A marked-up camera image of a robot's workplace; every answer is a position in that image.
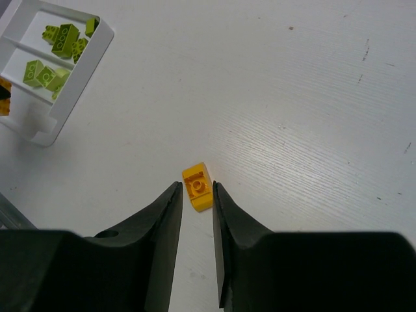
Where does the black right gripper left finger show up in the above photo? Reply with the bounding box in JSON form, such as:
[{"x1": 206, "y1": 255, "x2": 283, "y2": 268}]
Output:
[{"x1": 1, "y1": 182, "x2": 183, "y2": 311}]

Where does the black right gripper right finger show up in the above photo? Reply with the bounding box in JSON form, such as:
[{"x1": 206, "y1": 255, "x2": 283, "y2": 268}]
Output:
[{"x1": 213, "y1": 182, "x2": 415, "y2": 311}]

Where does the orange upside-down lego brick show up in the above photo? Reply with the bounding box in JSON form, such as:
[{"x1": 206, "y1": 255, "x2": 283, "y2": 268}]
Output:
[{"x1": 182, "y1": 162, "x2": 213, "y2": 213}]

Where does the pale green small lego brick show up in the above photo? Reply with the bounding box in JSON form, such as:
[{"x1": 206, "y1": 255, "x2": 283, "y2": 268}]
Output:
[{"x1": 51, "y1": 85, "x2": 63, "y2": 101}]

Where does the pale green curved studded lego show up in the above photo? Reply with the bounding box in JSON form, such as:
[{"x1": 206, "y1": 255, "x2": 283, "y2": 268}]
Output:
[{"x1": 54, "y1": 68, "x2": 71, "y2": 91}]

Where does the pale green upside-down square lego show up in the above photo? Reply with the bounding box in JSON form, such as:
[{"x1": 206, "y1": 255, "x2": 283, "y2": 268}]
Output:
[{"x1": 36, "y1": 66, "x2": 59, "y2": 91}]

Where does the yellow long lego brick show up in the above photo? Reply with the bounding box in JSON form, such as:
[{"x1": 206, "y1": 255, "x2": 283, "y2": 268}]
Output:
[{"x1": 0, "y1": 77, "x2": 12, "y2": 116}]

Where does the pale green upside-down curved lego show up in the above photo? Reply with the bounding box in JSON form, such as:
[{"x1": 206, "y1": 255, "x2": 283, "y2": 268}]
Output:
[{"x1": 23, "y1": 60, "x2": 44, "y2": 87}]

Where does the lime green curved studded lego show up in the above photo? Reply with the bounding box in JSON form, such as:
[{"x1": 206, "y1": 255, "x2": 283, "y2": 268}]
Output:
[{"x1": 71, "y1": 38, "x2": 88, "y2": 64}]

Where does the lime green long lego brick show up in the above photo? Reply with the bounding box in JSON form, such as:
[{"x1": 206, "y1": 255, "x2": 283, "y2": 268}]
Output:
[{"x1": 51, "y1": 23, "x2": 80, "y2": 59}]

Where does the lime green small lego brick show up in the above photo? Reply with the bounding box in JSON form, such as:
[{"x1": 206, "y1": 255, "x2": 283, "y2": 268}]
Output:
[{"x1": 84, "y1": 17, "x2": 99, "y2": 38}]

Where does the lime green upside-down square lego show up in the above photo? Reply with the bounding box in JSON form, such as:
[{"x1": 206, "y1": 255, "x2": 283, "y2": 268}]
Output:
[{"x1": 42, "y1": 25, "x2": 60, "y2": 45}]

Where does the white sorting tray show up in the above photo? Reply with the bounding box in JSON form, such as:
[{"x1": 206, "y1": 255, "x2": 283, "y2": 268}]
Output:
[{"x1": 1, "y1": 1, "x2": 114, "y2": 146}]

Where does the aluminium table frame rail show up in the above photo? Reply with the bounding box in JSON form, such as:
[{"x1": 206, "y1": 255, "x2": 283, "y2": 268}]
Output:
[{"x1": 0, "y1": 194, "x2": 36, "y2": 230}]

